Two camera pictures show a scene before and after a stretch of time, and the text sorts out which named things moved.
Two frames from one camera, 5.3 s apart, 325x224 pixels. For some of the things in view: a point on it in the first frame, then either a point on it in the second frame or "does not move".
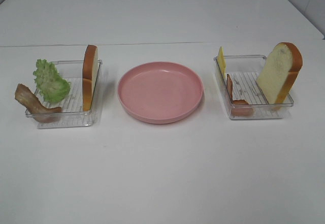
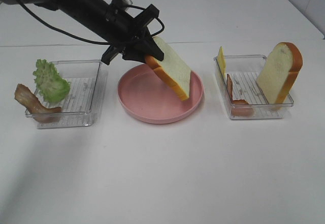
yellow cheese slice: x=221 y=61 does not move
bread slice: x=89 y=71 → x=171 y=70
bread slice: x=280 y=72 does not move
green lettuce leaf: x=52 y=88 does not move
